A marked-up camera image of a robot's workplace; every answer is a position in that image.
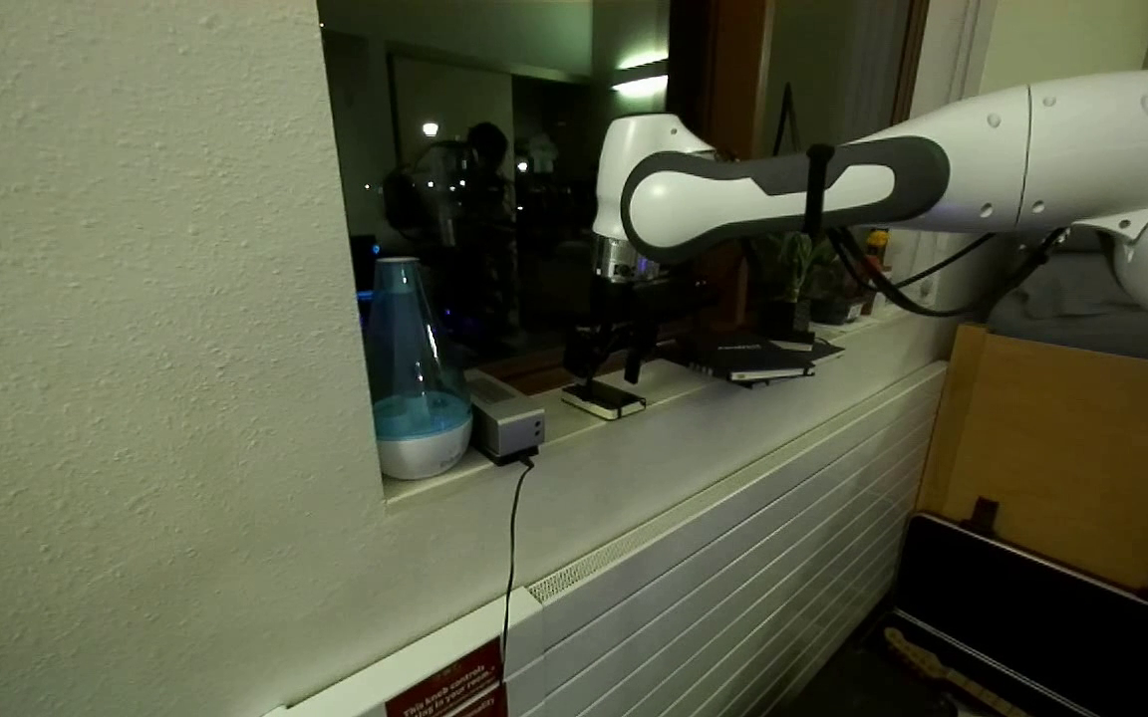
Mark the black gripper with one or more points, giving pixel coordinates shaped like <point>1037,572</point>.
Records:
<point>615,303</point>

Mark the navy notebook with white print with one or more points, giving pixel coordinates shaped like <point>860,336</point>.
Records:
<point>603,398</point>

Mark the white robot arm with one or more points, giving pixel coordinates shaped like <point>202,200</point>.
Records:
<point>999,143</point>

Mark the small grey box device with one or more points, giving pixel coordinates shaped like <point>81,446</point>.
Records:
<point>506,423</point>

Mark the flat dark tray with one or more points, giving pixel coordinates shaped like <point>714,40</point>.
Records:
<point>764,372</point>

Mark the potted plant with striped leaves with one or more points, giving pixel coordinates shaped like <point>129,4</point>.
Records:
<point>848,285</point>

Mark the white slatted radiator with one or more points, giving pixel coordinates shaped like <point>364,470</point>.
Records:
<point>735,572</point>

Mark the red warning label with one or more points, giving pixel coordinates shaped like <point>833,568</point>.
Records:
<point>457,690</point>

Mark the grey folded blanket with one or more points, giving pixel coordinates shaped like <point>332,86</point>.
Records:
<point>1079,291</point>
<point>1079,338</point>

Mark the plywood board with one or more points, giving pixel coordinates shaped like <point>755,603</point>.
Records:
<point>1079,453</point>

